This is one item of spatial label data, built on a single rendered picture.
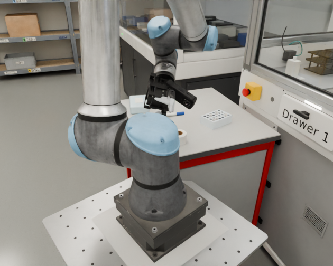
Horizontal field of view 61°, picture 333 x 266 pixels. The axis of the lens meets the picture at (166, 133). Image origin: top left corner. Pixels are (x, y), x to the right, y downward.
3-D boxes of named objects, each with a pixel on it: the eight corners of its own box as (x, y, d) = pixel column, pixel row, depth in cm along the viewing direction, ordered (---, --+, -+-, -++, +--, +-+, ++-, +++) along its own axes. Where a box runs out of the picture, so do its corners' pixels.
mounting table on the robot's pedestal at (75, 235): (129, 393, 56) (124, 366, 50) (49, 247, 86) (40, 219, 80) (262, 264, 81) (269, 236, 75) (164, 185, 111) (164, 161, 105)
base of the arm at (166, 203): (152, 231, 65) (149, 200, 60) (118, 197, 75) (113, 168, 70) (198, 200, 73) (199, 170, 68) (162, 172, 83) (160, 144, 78)
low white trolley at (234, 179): (157, 285, 142) (154, 161, 105) (127, 203, 193) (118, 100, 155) (254, 250, 160) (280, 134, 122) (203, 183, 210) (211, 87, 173)
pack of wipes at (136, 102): (149, 113, 140) (149, 105, 138) (130, 114, 139) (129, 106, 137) (147, 102, 153) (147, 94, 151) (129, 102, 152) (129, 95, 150)
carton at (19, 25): (9, 38, 392) (3, 16, 378) (11, 34, 418) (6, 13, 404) (40, 36, 404) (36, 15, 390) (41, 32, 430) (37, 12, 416)
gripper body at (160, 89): (142, 110, 90) (147, 83, 97) (168, 116, 92) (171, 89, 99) (148, 94, 84) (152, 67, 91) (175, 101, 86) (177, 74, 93)
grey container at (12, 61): (6, 70, 410) (3, 58, 401) (9, 65, 434) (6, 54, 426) (36, 67, 421) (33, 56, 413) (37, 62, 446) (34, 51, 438)
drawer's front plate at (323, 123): (332, 152, 100) (341, 124, 94) (277, 117, 123) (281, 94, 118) (335, 151, 100) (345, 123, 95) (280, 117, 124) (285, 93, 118)
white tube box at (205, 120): (212, 130, 126) (213, 122, 124) (200, 123, 131) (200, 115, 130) (231, 122, 132) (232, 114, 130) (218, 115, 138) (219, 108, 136)
